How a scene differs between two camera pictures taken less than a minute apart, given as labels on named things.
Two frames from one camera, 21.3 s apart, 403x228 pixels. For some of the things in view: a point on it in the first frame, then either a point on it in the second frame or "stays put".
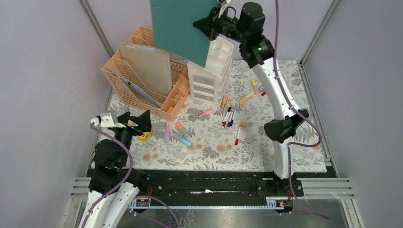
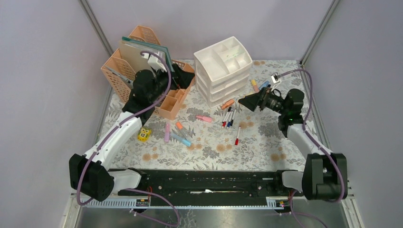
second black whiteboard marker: (232, 120) stays put
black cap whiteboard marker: (229, 109) stays put
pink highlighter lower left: (167, 132) stays put
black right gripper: (209, 25) -> (252, 101)
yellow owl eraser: (146, 138) stays put
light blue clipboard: (131, 84) stays put
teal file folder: (174, 32) -> (153, 45)
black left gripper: (143, 120) -> (180, 78)
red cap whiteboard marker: (224, 123) stays put
